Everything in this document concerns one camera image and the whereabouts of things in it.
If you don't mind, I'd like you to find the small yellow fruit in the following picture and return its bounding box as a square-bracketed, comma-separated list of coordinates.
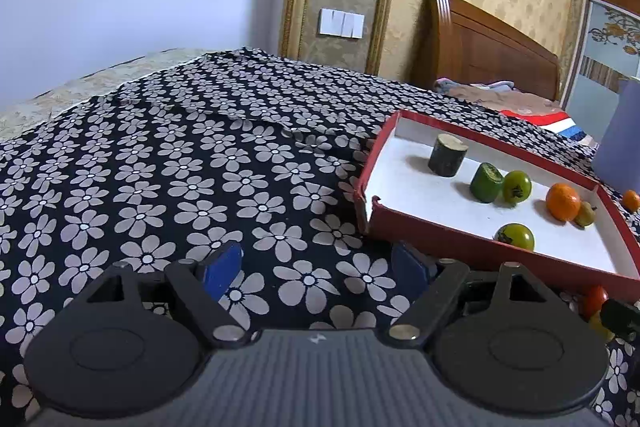
[587, 311, 616, 344]

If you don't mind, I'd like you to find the light green cucumber piece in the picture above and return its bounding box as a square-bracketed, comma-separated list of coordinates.
[469, 162, 505, 204]

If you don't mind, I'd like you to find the white wall switch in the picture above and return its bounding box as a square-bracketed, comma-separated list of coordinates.
[318, 8, 366, 40]

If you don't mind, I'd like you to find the wardrobe sliding door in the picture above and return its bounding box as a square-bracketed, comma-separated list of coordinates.
[565, 0, 640, 118]

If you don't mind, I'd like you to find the red cardboard box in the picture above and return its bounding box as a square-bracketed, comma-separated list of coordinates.
[353, 109, 640, 290]

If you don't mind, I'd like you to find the beige patterned mattress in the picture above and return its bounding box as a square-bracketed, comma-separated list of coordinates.
[0, 48, 221, 142]

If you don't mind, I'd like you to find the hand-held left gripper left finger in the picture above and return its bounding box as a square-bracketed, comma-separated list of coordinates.
[70, 241, 252, 344]

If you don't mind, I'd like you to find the brown striped quilt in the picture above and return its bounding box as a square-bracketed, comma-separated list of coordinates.
[447, 84, 598, 148]

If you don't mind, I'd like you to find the wooden bed headboard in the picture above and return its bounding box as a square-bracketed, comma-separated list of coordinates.
[411, 0, 561, 102]

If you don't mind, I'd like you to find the purple plastic pitcher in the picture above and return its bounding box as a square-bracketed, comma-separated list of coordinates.
[591, 78, 640, 190]

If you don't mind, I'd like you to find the small yellow-green fruit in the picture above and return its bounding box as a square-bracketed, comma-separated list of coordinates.
[573, 201, 598, 228]

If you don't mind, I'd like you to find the large orange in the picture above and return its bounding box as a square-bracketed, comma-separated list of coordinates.
[545, 183, 582, 223]

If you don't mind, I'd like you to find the black floral cloth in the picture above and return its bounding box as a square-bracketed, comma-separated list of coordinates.
[0, 47, 640, 427]

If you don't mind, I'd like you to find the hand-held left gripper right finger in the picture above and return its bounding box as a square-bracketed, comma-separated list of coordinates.
[390, 241, 563, 343]

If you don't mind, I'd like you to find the dark green cucumber piece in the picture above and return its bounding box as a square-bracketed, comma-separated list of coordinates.
[427, 133, 470, 179]

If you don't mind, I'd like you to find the green tomato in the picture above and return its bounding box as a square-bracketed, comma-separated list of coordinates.
[493, 223, 536, 253]
[501, 170, 533, 206]

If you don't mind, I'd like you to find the folded grey blue clothing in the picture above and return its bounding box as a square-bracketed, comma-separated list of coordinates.
[434, 78, 515, 94]

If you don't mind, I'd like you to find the red tomato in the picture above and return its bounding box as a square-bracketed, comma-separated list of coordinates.
[580, 284, 610, 320]

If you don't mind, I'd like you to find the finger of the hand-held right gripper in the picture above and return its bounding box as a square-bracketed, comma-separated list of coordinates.
[600, 299, 640, 343]

